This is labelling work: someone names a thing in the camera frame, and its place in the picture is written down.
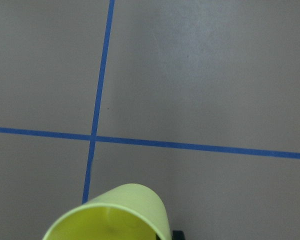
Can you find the yellow plastic cup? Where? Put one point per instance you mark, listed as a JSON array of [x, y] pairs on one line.
[[128, 212]]

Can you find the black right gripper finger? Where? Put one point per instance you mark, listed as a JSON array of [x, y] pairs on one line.
[[178, 235]]

